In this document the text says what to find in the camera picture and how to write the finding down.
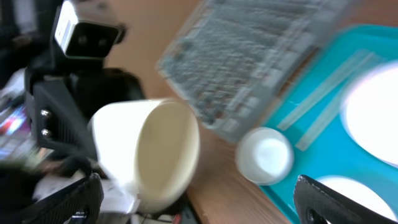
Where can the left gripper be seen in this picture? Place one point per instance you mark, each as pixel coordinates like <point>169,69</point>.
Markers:
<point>60,105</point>

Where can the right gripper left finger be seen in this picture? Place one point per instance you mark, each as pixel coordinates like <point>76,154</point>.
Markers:
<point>83,197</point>

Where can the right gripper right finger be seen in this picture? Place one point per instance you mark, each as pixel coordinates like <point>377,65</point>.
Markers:
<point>317,203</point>

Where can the grey shallow bowl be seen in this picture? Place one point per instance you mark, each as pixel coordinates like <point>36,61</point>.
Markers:
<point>359,193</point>

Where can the white cup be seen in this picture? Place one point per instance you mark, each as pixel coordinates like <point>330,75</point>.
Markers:
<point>264,156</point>

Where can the wooden chopstick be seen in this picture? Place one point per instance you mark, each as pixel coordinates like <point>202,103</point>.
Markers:
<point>328,114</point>
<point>339,75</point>

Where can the white rice bowl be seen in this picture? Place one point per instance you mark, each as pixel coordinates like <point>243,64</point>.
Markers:
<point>150,148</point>

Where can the grey plastic dishwasher rack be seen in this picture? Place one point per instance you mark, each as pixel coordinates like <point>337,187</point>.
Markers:
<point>232,57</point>

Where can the teal plastic serving tray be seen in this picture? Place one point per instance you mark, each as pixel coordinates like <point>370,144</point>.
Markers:
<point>334,152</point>

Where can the large white plate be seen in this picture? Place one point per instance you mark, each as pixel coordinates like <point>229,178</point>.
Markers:
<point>369,112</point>

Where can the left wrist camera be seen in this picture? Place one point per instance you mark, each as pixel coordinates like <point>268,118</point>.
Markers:
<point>87,29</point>

